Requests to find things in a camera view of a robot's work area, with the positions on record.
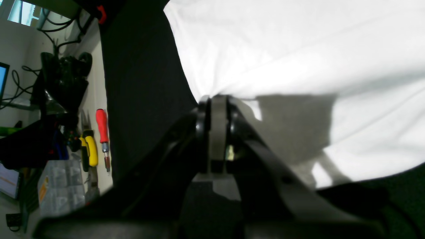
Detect white printed t-shirt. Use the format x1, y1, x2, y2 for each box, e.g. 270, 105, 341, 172
163, 0, 424, 189

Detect clear plastic parts box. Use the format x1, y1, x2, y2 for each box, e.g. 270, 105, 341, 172
38, 159, 86, 217

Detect computer monitor blue screen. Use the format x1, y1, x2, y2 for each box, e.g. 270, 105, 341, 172
0, 62, 10, 100

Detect black table cloth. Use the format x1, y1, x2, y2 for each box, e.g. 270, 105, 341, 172
100, 0, 197, 183

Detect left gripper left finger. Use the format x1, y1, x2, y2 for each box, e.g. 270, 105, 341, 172
33, 96, 211, 239

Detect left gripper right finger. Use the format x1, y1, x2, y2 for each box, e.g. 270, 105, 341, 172
209, 96, 385, 239

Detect yellow handled pliers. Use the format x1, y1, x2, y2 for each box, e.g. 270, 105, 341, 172
79, 111, 100, 204

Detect red handled screwdriver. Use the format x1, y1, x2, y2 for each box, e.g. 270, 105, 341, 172
96, 109, 111, 175

